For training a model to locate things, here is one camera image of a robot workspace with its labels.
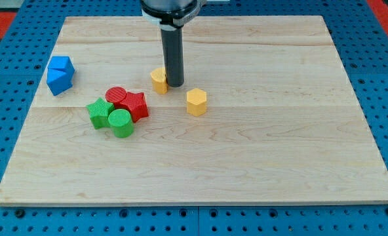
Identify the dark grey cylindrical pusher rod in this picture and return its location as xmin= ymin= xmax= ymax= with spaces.
xmin=161 ymin=28 xmax=184 ymax=87

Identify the yellow hexagon block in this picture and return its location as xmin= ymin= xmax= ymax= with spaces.
xmin=186 ymin=88 xmax=207 ymax=117

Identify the yellow heart block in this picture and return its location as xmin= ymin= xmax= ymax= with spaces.
xmin=150 ymin=68 xmax=168 ymax=94

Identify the red star block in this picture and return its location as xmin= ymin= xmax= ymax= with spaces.
xmin=118 ymin=92 xmax=149 ymax=123

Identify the green star block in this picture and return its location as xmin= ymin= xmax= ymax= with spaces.
xmin=87 ymin=98 xmax=115 ymax=129

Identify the red cylinder block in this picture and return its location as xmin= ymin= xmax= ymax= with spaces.
xmin=105 ymin=87 xmax=127 ymax=108

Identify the green cylinder block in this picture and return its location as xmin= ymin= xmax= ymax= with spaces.
xmin=108 ymin=109 xmax=134 ymax=138

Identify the blue cube block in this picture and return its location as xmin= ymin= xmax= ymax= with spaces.
xmin=48 ymin=56 xmax=75 ymax=74

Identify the blue triangular block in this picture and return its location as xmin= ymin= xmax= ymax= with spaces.
xmin=47 ymin=69 xmax=73 ymax=96

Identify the wooden board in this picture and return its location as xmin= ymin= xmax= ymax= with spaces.
xmin=0 ymin=16 xmax=388 ymax=207

